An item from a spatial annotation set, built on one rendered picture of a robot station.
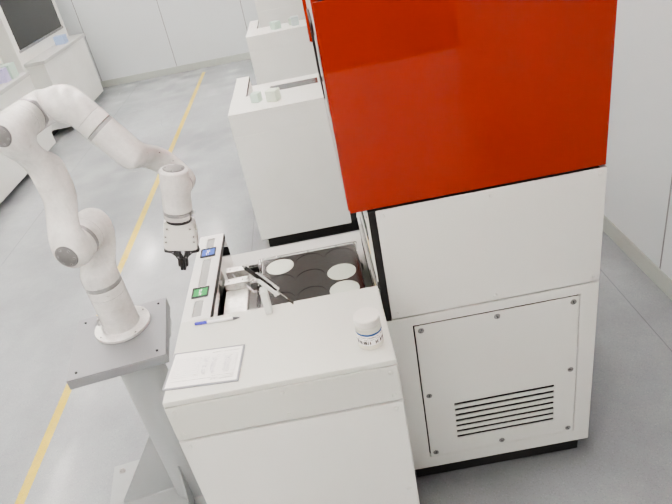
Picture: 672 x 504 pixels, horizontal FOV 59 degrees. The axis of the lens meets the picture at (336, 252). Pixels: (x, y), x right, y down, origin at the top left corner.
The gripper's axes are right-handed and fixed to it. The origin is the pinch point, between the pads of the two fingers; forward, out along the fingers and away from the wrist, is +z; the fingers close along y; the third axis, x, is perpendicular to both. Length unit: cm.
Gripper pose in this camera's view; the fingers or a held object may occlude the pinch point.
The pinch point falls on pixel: (183, 262)
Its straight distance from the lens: 191.0
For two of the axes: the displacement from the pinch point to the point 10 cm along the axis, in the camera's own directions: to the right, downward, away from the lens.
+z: -0.4, 8.6, 5.1
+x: 0.8, 5.1, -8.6
